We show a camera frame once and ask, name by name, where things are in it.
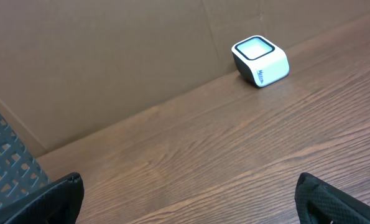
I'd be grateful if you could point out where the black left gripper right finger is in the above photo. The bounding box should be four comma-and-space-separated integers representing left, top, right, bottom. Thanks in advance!
295, 172, 370, 224

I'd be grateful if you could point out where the grey plastic mesh basket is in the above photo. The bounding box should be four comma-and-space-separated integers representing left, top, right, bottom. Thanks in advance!
0, 113, 50, 209

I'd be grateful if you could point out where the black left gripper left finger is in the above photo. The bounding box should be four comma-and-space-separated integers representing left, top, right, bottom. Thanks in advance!
0, 172, 85, 224

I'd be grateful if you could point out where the brown cardboard back panel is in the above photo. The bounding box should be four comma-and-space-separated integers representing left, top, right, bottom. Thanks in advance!
0, 0, 370, 157

